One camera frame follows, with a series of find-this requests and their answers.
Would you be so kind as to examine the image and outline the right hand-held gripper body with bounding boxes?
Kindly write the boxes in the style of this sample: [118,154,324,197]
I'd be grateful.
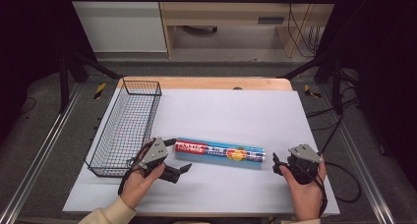
[286,143,323,186]

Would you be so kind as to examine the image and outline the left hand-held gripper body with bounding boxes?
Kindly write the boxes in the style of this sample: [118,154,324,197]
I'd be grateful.
[137,137,170,179]

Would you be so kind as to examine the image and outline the blue plastic wrap box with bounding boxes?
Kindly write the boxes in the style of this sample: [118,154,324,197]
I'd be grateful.
[173,137,267,171]

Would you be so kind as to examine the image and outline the person's right hand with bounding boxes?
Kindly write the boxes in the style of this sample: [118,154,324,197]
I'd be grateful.
[278,154,328,222]

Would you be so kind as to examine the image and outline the person's left hand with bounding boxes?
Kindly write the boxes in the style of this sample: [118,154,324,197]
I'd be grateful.
[119,162,167,210]

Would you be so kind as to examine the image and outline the white table mat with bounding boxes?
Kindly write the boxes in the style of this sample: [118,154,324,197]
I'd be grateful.
[61,87,341,217]

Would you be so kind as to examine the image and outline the wooden table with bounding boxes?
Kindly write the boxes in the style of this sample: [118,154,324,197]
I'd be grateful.
[115,76,294,91]

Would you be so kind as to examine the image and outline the yellow black tape strip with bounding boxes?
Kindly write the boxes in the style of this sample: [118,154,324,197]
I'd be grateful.
[93,83,107,101]
[302,84,323,99]

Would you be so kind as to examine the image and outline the black metal stand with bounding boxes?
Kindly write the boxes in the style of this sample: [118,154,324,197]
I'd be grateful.
[277,48,346,117]
[58,49,125,114]

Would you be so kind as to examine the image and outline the black curtain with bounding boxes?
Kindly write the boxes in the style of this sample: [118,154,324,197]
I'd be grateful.
[316,0,417,189]
[0,0,97,143]

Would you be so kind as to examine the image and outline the white cabinet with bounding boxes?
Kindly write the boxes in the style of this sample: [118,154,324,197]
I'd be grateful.
[65,0,168,54]

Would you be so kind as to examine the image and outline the wooden desk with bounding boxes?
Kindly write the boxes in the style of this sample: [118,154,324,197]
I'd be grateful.
[156,0,341,60]

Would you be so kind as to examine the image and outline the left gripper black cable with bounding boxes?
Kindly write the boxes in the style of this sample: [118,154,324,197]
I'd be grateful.
[117,138,156,196]

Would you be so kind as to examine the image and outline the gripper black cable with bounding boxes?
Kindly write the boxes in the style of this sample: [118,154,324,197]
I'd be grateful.
[117,138,156,196]
[306,113,363,218]

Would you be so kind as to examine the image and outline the black wire basket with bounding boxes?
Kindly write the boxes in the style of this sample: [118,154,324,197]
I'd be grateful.
[84,79,163,179]

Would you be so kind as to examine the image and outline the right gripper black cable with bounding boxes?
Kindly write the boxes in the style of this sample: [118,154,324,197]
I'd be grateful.
[306,113,363,218]

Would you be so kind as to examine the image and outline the aluminium rail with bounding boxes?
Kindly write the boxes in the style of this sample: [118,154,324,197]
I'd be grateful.
[318,84,397,224]
[0,82,84,224]

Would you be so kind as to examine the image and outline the hanging black cables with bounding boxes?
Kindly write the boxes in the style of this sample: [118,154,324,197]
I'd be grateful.
[286,0,322,59]

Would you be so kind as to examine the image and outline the black floor cable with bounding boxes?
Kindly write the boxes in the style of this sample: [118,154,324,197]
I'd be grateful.
[19,95,37,116]

